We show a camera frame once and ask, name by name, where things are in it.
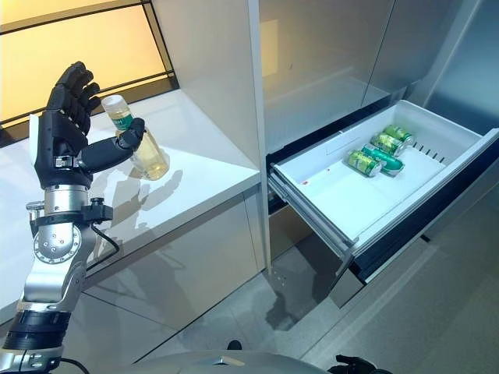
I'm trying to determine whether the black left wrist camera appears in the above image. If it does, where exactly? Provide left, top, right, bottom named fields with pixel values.
left=80, top=197, right=115, bottom=224

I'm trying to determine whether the light green drink can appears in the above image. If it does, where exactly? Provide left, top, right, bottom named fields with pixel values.
left=384, top=124, right=415, bottom=146
left=346, top=149, right=383, bottom=178
left=369, top=132, right=409, bottom=157

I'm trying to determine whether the white tall side panel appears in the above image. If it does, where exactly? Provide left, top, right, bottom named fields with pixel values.
left=154, top=0, right=273, bottom=276

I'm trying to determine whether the clear yellow tea bottle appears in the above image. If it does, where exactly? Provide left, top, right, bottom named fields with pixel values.
left=101, top=95, right=171, bottom=182

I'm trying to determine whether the stainless steel fridge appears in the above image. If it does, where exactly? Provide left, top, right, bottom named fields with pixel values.
left=257, top=0, right=461, bottom=157

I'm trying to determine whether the fridge drawer with white bin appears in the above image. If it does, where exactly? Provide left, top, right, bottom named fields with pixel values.
left=267, top=99, right=499, bottom=309

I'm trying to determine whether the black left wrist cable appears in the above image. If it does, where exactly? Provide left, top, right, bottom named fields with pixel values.
left=87, top=221, right=120, bottom=270

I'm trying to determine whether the white counter top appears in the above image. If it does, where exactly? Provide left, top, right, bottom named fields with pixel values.
left=0, top=89, right=270, bottom=374

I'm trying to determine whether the dark green drink can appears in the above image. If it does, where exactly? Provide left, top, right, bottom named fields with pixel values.
left=360, top=143, right=405, bottom=177

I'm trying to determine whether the grey robot torso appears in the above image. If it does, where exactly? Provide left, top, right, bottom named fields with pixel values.
left=128, top=348, right=332, bottom=374

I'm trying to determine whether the backlit window black frame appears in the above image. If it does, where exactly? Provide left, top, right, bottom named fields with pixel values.
left=0, top=0, right=181, bottom=132

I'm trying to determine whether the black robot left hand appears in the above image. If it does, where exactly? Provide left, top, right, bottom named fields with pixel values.
left=29, top=60, right=147, bottom=192

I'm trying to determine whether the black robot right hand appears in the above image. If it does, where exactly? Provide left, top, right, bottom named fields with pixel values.
left=334, top=353, right=377, bottom=374

